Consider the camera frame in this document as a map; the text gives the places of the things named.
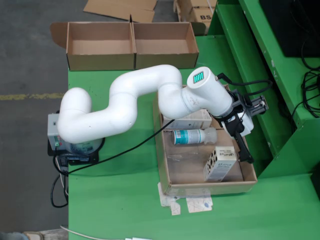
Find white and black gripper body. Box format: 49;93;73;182
216;110;254;140

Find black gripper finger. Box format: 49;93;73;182
233;133;255;165

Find cow print hand cream box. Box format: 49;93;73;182
202;145;238;183

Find gray robot base control box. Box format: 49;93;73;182
47;113;67;148

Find long white carton box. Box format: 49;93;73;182
161;108;213;130

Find shallow cardboard tray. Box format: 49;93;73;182
152;83;258;197

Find BS printed cardboard box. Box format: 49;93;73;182
187;6;215;23

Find plain brown cardboard box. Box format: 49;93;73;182
173;0;218;16

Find two-compartment cardboard box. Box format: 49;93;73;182
49;21;206;72

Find white bottle teal label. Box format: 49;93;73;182
172;126;218;146

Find paper scrap with blue mark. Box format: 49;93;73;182
185;196;215;214

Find green metal shelf unit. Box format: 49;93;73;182
207;0;320;180

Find taped white paper scrap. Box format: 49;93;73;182
157;181;182;216

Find black monitor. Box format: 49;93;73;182
258;0;320;58

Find beige shoe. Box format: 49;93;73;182
22;231;46;240

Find blue jeans leg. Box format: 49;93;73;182
0;232;25;240

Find gray wrist camera mount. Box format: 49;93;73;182
231;91;270;116

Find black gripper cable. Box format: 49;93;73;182
216;72;273;96

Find black cable bundle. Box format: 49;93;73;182
267;37;320;131

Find long black camera cable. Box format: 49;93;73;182
67;119;176;175

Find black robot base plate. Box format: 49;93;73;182
47;143;100;166

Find white cable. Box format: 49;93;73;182
59;225;153;240

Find black base power cables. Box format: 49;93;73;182
50;154;70;208

